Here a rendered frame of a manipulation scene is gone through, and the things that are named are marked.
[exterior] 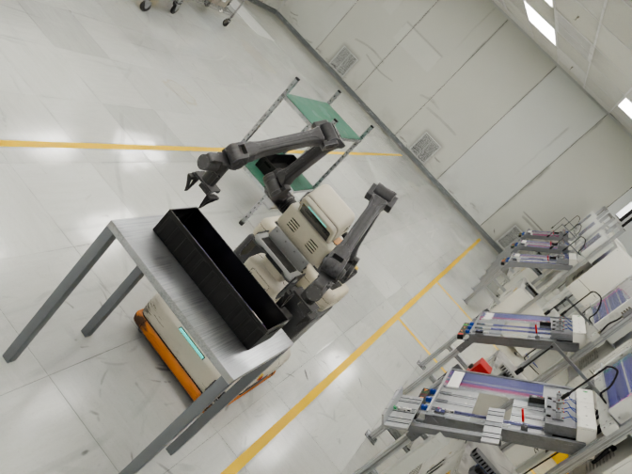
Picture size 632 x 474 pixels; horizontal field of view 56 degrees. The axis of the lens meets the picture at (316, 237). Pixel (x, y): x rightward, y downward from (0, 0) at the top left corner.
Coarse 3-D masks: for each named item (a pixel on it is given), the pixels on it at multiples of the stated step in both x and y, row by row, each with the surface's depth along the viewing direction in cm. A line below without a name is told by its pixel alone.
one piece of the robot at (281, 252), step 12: (276, 228) 263; (252, 240) 261; (264, 240) 259; (276, 240) 264; (288, 240) 262; (276, 252) 259; (288, 252) 262; (300, 252) 261; (276, 264) 266; (288, 264) 259; (300, 264) 260; (288, 276) 254; (300, 276) 260; (288, 288) 262
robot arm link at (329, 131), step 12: (324, 132) 228; (336, 132) 231; (300, 156) 244; (312, 156) 240; (276, 168) 253; (288, 168) 248; (300, 168) 245; (264, 180) 255; (288, 180) 249; (276, 192) 251
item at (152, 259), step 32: (128, 224) 213; (96, 256) 213; (160, 256) 213; (64, 288) 220; (128, 288) 261; (160, 288) 202; (192, 288) 213; (32, 320) 228; (96, 320) 270; (192, 320) 201; (224, 352) 201; (256, 352) 213; (224, 384) 196; (192, 416) 202; (160, 448) 209
